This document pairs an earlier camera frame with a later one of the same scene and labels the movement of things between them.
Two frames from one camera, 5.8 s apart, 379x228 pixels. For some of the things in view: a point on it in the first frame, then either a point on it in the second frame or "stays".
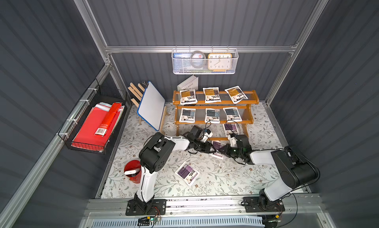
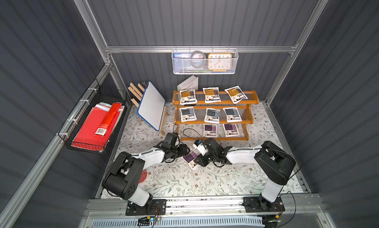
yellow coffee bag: (236, 94) stays
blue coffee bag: (187, 115) stays
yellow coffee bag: (188, 96) stays
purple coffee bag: (188, 174) → (189, 158)
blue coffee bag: (232, 113) stays
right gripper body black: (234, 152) → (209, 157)
